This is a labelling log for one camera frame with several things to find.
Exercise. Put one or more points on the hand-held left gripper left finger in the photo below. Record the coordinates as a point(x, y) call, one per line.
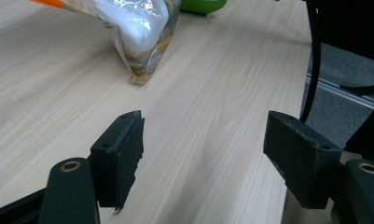
point(119, 161)

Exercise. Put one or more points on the metal floor rail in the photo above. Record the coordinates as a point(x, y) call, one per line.
point(340, 91)

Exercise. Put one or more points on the white and green packet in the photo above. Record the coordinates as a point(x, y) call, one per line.
point(203, 5)

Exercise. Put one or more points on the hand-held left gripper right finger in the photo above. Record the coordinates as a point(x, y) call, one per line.
point(302, 161)

